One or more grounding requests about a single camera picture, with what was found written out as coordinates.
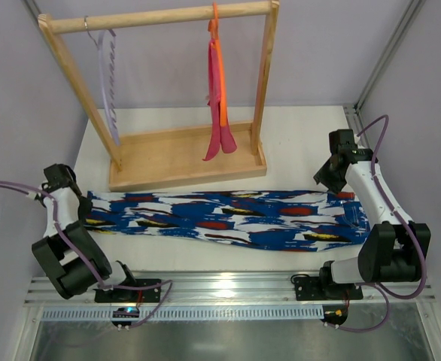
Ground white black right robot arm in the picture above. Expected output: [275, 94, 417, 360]
[314, 129, 431, 299]

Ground orange plastic hanger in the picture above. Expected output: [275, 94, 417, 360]
[208, 2, 228, 127]

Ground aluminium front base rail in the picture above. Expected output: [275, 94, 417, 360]
[23, 271, 436, 308]

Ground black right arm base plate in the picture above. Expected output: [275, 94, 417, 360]
[290, 274, 363, 301]

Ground slotted grey cable duct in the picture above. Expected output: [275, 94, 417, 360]
[41, 305, 324, 323]

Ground lilac plastic hanger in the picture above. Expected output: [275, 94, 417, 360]
[84, 15, 120, 146]

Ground pink cloth on hanger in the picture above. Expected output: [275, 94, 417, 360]
[203, 39, 237, 162]

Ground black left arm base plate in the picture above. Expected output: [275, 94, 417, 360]
[94, 278, 162, 303]

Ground aluminium frame rail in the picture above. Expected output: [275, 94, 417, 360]
[342, 0, 428, 226]

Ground blue white red patterned trousers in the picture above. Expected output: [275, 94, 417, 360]
[84, 190, 370, 252]

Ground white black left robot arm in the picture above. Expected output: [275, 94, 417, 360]
[32, 164, 136, 303]

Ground wooden clothes rack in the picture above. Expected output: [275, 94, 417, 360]
[37, 1, 280, 192]

